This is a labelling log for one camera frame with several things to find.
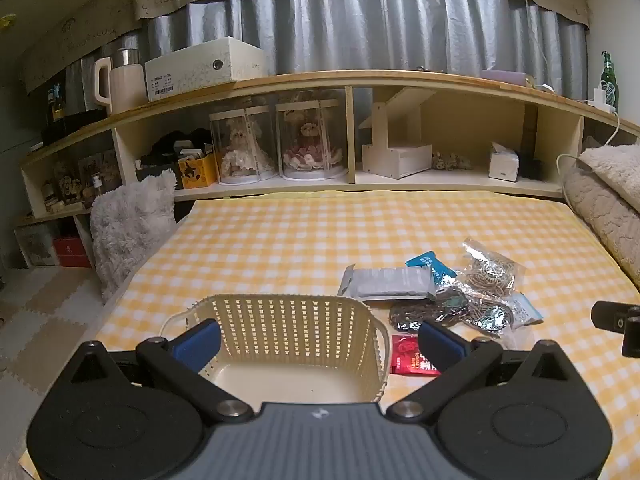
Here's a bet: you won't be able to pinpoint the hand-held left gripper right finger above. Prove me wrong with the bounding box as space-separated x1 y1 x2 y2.
387 320 591 423

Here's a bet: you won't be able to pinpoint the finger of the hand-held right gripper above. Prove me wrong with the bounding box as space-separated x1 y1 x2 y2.
591 301 640 357

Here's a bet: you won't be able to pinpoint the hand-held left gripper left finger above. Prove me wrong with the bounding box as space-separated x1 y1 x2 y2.
47 319 256 423

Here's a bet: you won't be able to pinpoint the red packet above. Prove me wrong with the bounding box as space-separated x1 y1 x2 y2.
390 334 442 376

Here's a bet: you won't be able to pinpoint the dark snack packet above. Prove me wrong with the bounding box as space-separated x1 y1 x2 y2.
389 287 471 333

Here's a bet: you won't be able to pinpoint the clear bag of beige cords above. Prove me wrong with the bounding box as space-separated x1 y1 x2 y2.
450 287 517 339

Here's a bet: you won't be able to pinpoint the cream plastic lattice basket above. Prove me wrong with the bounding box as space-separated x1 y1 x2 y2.
160 294 392 406

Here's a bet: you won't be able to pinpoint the grey foil packet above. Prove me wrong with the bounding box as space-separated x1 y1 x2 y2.
337 264 439 303

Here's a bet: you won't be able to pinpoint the white and blue packet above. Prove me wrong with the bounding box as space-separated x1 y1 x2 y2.
509 292 545 327

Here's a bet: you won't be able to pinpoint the beige embossed blanket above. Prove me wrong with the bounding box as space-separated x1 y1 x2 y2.
561 164 640 292

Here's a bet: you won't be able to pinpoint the fluffy grey pillow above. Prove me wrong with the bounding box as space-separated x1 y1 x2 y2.
90 170 177 302

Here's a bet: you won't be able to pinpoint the fluffy cream pillow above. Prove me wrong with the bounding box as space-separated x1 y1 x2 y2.
576 144 640 212

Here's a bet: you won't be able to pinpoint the yellow checkered bedsheet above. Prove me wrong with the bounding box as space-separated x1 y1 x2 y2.
20 191 640 480

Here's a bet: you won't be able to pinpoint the foam floor mat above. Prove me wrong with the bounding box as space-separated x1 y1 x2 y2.
0 264 110 461

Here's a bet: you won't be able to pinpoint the red box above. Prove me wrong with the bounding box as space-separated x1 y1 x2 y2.
52 236 94 269

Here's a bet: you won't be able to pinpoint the yellow printed box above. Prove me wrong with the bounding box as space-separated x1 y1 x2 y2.
178 152 220 191

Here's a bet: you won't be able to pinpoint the small plush figurines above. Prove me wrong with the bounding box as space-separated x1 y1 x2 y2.
432 151 474 171

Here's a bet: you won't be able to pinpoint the white tissue box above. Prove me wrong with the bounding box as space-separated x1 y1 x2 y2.
488 141 521 182

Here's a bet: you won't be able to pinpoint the white wooden desk organizer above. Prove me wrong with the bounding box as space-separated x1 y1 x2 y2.
361 87 434 180

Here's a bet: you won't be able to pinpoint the clear storage box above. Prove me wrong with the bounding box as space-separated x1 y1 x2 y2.
14 222 62 267

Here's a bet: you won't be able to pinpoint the pile of black items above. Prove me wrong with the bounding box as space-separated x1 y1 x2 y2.
136 129 214 182

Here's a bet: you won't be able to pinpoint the group of small figurines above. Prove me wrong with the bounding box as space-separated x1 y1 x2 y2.
41 150 122 214

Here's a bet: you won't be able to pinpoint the white dress doll in case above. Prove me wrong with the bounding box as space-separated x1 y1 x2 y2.
209 106 279 186

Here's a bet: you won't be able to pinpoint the white charger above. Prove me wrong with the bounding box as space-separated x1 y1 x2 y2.
588 87 619 114

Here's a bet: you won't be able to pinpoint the pink dress doll in case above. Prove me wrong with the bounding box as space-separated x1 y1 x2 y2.
275 100 349 181

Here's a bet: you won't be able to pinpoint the green glass bottle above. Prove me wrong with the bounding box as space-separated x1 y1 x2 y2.
599 51 620 112

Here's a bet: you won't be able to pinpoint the black box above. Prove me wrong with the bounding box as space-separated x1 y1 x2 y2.
41 80 108 147

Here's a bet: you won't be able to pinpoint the purple flat box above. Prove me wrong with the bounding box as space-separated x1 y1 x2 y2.
481 67 534 87

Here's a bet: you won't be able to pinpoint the cream thermos jug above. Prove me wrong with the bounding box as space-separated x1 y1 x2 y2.
93 47 147 115

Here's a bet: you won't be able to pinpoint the white cardboard box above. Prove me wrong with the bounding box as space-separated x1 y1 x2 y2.
145 36 267 102

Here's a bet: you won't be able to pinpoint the wooden headboard shelf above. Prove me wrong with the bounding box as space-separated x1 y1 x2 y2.
20 69 640 227

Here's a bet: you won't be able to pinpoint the silver grey curtain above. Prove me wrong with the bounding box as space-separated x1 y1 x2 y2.
65 0 589 111

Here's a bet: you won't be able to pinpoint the white cable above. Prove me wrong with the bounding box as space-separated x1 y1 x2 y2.
556 110 624 171

